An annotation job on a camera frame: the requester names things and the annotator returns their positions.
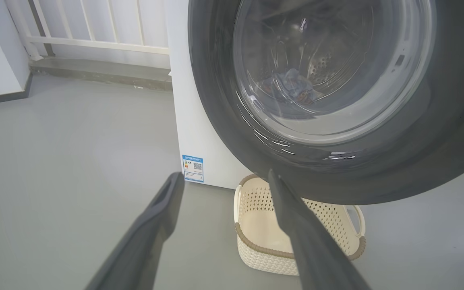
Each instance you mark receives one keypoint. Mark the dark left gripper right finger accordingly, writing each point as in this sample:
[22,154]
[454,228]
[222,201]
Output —
[312,249]

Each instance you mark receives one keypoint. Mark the black round glass washer door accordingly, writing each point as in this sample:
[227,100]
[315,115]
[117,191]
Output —
[437,133]

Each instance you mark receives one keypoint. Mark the cream perforated laundry basket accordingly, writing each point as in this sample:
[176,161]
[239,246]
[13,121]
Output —
[260,237]

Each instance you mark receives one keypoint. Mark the blue energy label sticker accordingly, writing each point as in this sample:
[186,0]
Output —
[193,169]

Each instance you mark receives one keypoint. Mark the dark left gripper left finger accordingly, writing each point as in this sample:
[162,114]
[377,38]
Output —
[143,241]

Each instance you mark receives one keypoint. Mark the white metal railing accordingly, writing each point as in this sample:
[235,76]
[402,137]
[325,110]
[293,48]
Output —
[95,43]

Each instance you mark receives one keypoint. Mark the washing machine drum interior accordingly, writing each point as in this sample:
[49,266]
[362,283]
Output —
[336,52]

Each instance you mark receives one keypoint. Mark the white front-load washing machine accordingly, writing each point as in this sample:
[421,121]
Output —
[199,121]

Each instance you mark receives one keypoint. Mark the blue garment with orange print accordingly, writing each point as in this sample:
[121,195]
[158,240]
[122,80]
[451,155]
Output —
[292,84]

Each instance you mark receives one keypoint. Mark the grey concrete ledge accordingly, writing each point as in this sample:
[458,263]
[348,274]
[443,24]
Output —
[103,72]

